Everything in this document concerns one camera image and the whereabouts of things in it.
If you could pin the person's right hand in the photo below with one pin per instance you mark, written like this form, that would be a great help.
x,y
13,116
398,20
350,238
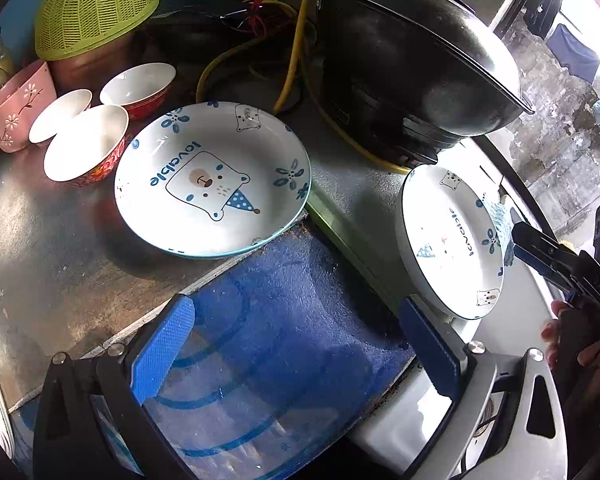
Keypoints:
x,y
552,342

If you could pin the copper brown pot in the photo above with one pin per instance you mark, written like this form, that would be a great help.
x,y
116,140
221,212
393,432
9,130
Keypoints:
x,y
90,67

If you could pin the bear print white plate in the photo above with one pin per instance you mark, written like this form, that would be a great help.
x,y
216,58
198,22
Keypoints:
x,y
440,260
240,145

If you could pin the black electric cooking pot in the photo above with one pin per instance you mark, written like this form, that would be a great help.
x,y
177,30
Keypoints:
x,y
350,95

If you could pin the hanging blue garment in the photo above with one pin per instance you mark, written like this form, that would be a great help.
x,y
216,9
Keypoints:
x,y
575,55

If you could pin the pink floral bowl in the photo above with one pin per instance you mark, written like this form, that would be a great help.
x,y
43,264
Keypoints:
x,y
15,110

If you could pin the red patterned bowl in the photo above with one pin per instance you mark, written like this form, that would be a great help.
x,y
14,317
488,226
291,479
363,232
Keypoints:
x,y
137,85
85,142

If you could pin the green plastic food cover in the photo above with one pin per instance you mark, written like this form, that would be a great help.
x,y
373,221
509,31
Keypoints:
x,y
95,5

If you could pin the black wok with lid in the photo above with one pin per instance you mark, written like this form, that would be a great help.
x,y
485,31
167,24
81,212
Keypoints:
x,y
430,55

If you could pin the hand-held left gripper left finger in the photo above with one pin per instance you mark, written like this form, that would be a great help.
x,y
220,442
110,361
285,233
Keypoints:
x,y
162,350

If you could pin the white cooktop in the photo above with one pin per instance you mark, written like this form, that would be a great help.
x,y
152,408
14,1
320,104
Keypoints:
x,y
520,320

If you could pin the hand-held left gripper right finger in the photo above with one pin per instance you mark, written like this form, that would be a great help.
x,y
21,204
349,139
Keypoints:
x,y
427,347

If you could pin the blue textured mat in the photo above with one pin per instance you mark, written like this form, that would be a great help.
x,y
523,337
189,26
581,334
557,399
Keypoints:
x,y
290,300

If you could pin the small white bowl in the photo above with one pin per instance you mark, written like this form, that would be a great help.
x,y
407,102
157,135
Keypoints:
x,y
60,112

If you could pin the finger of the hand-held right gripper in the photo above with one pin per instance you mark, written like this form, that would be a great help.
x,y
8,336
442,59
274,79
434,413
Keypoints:
x,y
535,240
540,267

